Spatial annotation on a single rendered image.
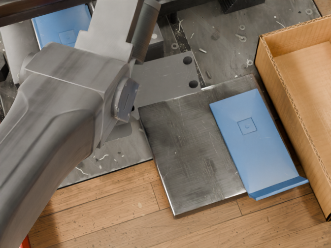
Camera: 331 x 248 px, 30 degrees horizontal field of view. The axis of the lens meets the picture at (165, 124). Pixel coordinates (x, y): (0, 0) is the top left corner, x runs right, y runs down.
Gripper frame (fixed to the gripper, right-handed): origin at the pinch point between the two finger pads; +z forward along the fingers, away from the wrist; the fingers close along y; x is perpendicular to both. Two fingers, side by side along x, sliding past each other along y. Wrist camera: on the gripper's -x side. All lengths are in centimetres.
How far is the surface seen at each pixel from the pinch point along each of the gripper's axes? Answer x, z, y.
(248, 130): -19.6, 2.1, -9.5
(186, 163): -10.5, 2.3, -11.5
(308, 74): -31.5, 6.0, -4.6
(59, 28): 0.6, 6.8, 9.6
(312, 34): -33.0, 5.1, 0.7
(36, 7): 3.3, -7.2, 10.8
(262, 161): -19.8, -0.2, -13.5
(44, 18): 2.1, 7.8, 11.4
